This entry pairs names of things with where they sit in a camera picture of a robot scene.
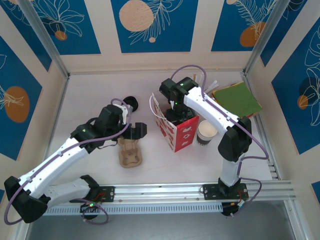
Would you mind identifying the brown pulp cup carrier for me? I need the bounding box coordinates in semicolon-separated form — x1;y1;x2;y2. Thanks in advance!
117;137;144;169

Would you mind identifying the red white paper gift bag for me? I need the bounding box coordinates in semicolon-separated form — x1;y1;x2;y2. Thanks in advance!
149;92;201;154

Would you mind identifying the paper coffee cup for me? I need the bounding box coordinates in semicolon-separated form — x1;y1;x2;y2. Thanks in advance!
196;119;218;147

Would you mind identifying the black cup lid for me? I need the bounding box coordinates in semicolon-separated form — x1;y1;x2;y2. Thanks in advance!
123;95;139;113

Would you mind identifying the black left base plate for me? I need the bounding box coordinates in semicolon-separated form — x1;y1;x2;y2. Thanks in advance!
69;184;116;203

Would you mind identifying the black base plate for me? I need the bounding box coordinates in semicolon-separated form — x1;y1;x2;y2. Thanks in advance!
69;184;116;203
201;183;250;201

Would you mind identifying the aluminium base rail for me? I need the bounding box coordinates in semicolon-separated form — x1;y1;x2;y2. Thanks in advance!
21;181;298;207

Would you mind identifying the white slotted cable duct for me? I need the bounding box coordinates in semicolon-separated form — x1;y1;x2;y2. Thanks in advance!
32;202;224;216

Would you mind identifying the aluminium frame post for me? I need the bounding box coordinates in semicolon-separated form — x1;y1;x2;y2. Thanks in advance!
17;0;71;79
242;0;295;76

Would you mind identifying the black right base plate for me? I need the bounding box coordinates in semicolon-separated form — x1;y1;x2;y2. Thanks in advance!
201;183;250;201

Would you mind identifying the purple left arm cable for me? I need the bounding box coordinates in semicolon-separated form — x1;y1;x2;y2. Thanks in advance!
4;98;132;225

